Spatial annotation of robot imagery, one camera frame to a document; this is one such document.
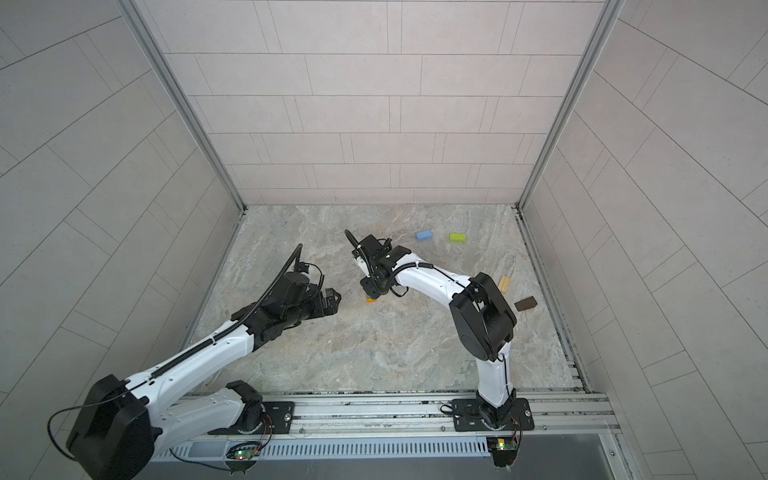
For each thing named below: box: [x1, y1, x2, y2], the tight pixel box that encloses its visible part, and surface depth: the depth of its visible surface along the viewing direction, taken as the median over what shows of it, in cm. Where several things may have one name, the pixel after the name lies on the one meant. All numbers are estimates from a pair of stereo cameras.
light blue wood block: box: [416, 230, 433, 242], surface depth 111 cm
